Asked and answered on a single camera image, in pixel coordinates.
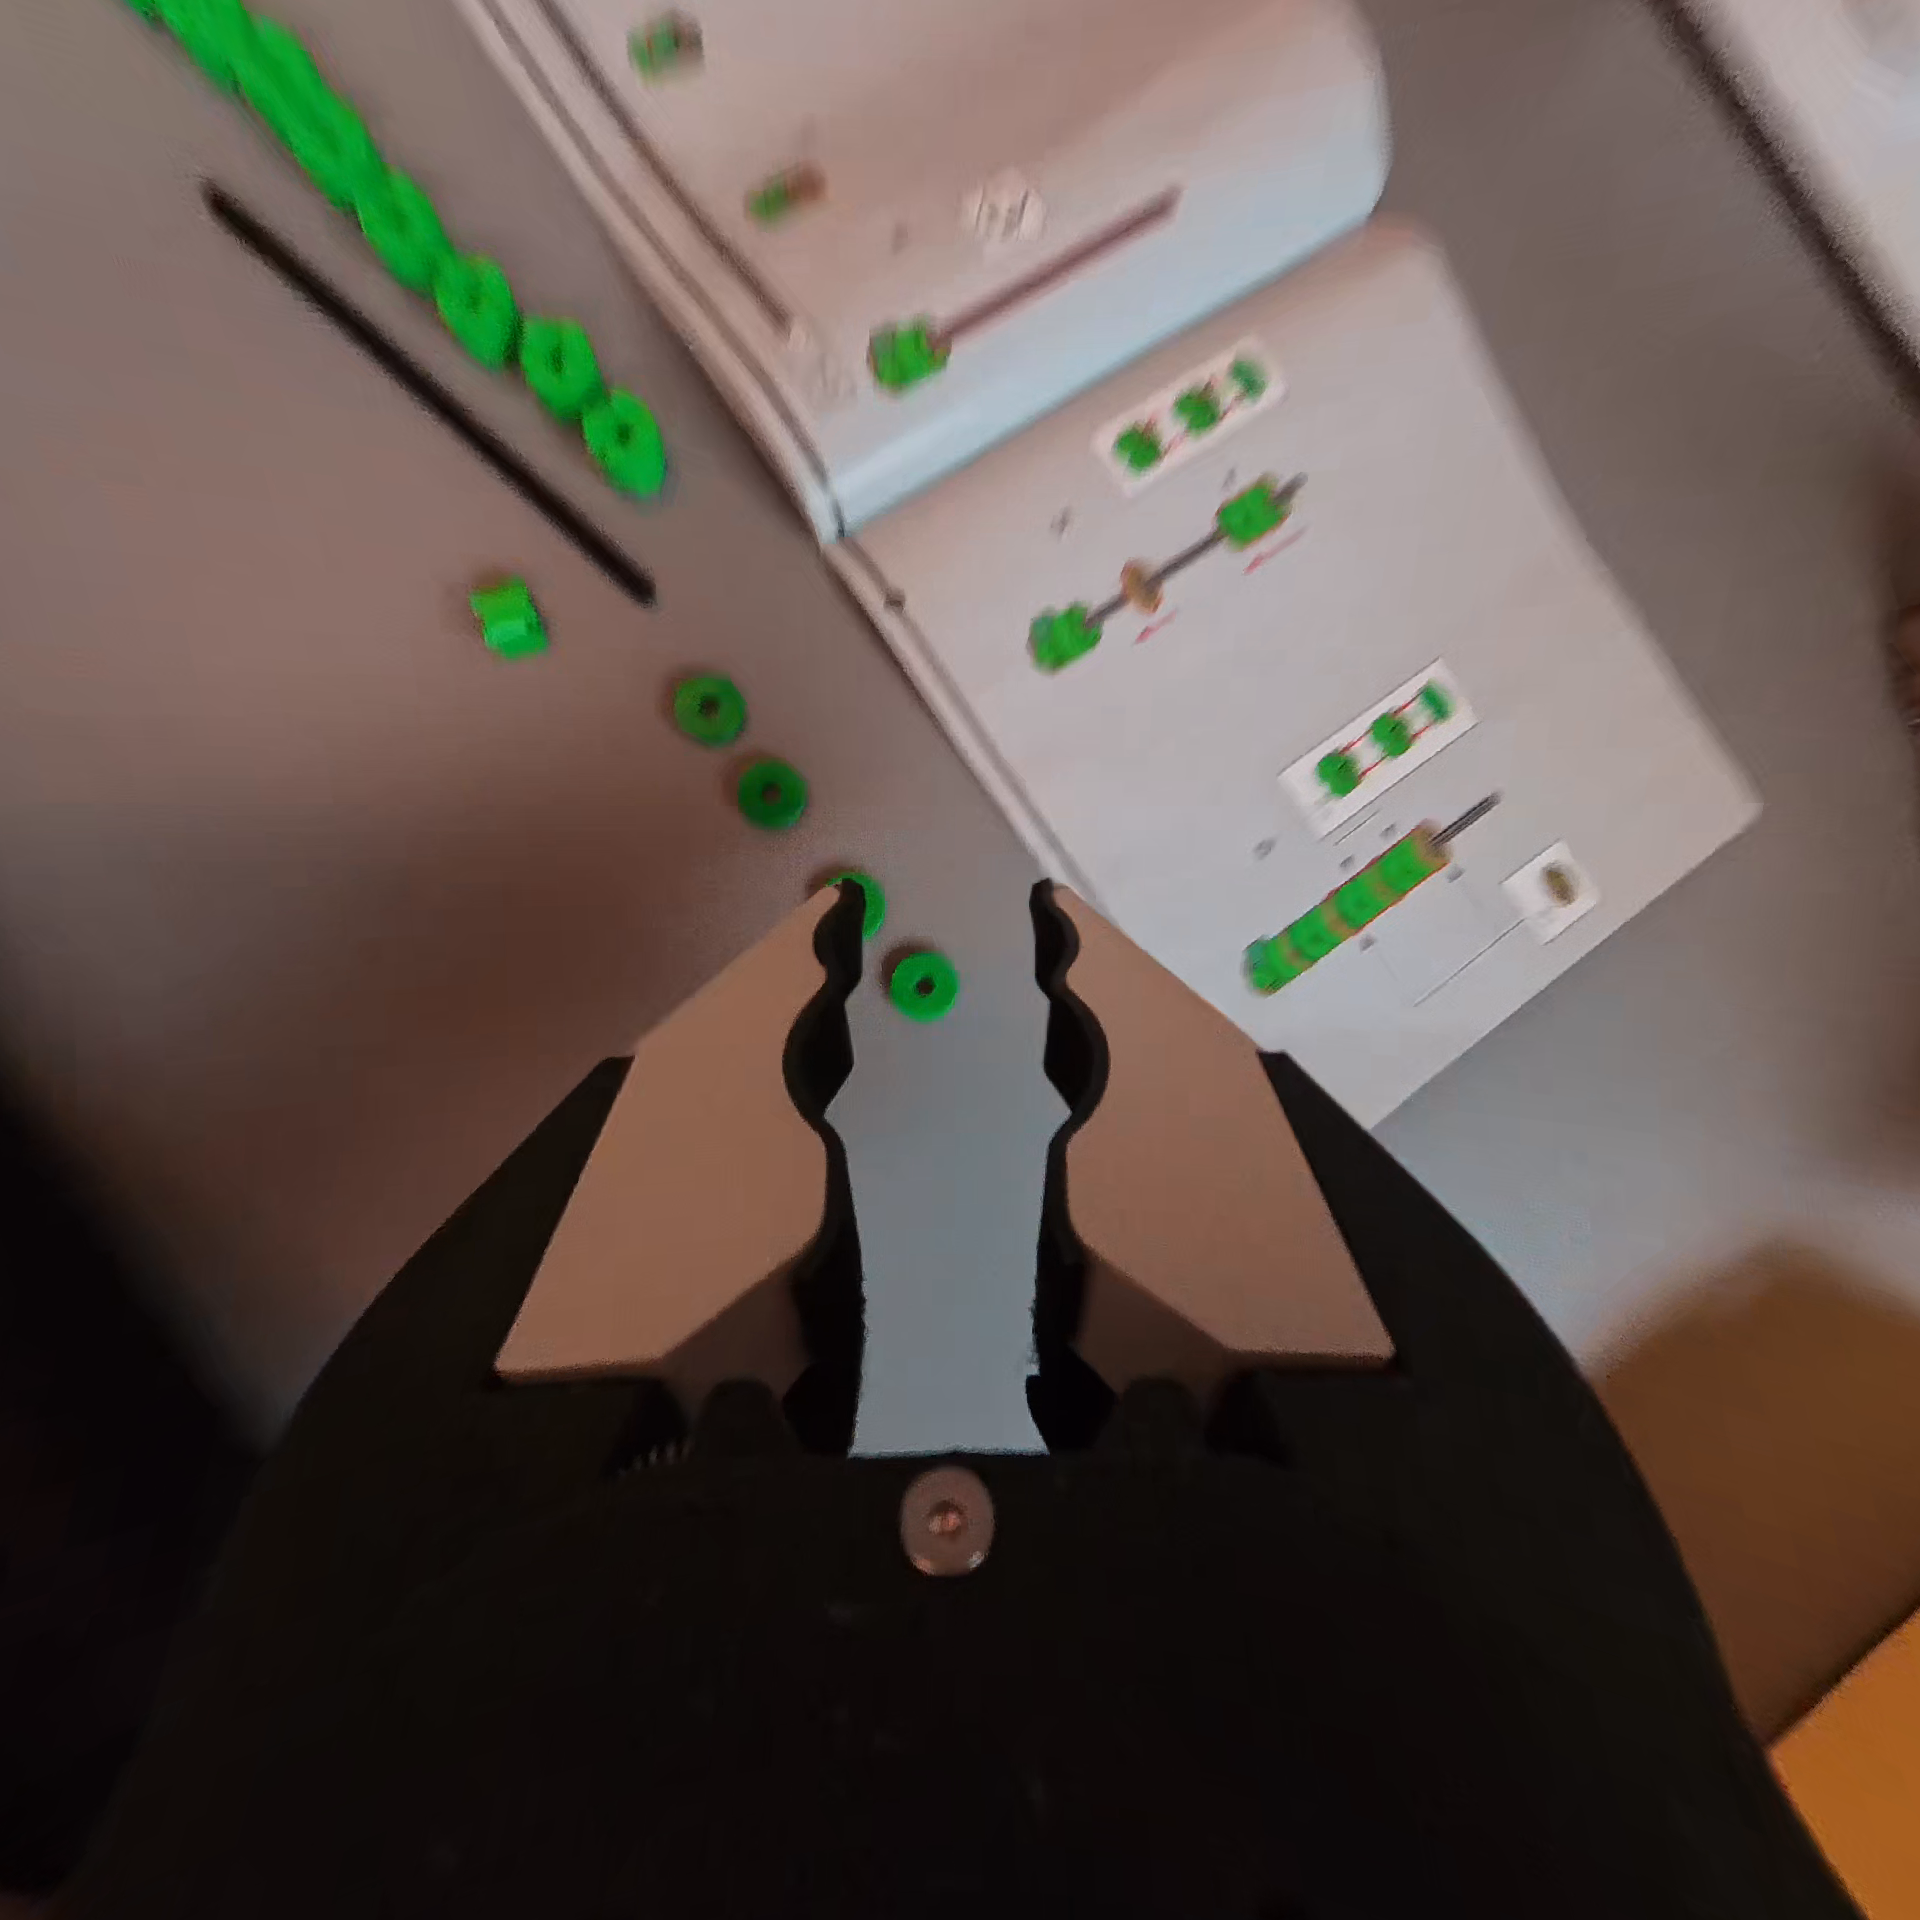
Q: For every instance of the row of green round bricks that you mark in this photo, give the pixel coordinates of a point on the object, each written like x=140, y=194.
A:
x=403, y=226

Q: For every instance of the long black rod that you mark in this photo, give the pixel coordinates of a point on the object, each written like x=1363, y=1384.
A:
x=435, y=398

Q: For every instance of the small green square brick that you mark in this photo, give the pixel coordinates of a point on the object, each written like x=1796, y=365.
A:
x=511, y=618

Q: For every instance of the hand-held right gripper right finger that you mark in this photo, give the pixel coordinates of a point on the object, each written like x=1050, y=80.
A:
x=1200, y=1200

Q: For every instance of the open instruction booklet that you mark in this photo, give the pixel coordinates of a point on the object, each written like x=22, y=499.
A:
x=1425, y=525

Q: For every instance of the yellow plastic bin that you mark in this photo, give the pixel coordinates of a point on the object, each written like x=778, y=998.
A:
x=1770, y=1440

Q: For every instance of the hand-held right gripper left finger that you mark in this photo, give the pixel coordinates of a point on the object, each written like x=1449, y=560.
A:
x=690, y=1184

